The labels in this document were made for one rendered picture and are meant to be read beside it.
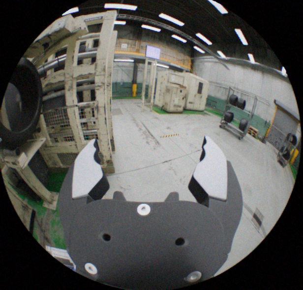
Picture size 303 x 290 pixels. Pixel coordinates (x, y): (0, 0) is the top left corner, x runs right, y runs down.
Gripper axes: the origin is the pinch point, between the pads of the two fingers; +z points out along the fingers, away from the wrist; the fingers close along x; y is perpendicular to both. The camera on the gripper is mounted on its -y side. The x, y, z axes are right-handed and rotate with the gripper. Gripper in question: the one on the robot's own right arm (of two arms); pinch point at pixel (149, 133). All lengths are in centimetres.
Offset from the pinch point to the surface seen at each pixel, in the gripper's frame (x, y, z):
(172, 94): 86, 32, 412
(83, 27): -48, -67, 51
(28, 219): -145, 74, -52
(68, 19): -52, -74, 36
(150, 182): -5, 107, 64
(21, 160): -79, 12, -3
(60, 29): -58, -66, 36
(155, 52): 20, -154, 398
